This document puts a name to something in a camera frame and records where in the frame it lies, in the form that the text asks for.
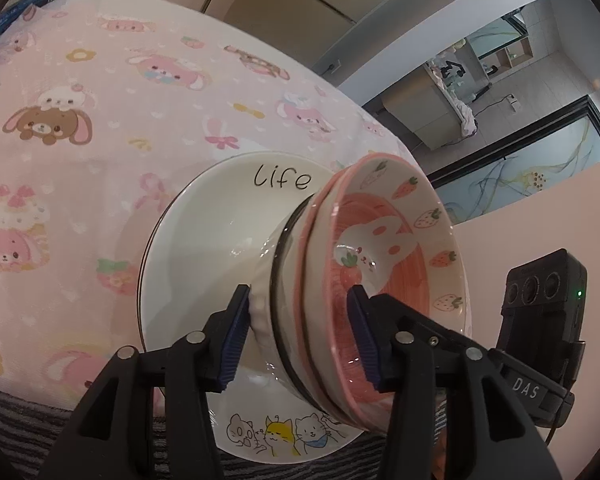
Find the white cloth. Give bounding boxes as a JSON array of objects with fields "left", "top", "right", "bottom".
[{"left": 451, "top": 99, "right": 479, "bottom": 137}]

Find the pink printed tablecloth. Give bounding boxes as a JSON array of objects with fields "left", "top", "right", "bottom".
[{"left": 0, "top": 0, "right": 431, "bottom": 411}]

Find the white bowl with dark rim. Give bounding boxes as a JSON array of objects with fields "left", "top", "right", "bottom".
[{"left": 249, "top": 194, "right": 341, "bottom": 408}]

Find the beige sink cabinet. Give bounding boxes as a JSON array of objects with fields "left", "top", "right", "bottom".
[{"left": 381, "top": 66, "right": 462, "bottom": 152}]

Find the black cable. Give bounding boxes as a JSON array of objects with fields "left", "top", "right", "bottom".
[{"left": 544, "top": 402, "right": 568, "bottom": 444}]

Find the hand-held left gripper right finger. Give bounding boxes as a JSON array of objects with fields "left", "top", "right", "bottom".
[{"left": 346, "top": 285, "right": 564, "bottom": 480}]

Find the pink strawberry bowl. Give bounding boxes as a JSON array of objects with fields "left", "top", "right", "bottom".
[
  {"left": 295, "top": 172, "right": 381, "bottom": 428},
  {"left": 325, "top": 153, "right": 474, "bottom": 436}
]

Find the mirror cabinet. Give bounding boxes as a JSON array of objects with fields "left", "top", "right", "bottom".
[{"left": 466, "top": 9, "right": 534, "bottom": 77}]

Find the frosted glass door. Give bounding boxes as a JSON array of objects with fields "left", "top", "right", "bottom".
[{"left": 426, "top": 95, "right": 600, "bottom": 227}]

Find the white cartoon plate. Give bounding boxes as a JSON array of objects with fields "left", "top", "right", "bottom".
[{"left": 137, "top": 151, "right": 381, "bottom": 462}]

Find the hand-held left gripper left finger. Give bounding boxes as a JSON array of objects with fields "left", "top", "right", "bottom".
[{"left": 37, "top": 284, "right": 252, "bottom": 480}]

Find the black faucet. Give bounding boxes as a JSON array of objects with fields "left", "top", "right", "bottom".
[{"left": 441, "top": 59, "right": 467, "bottom": 82}]

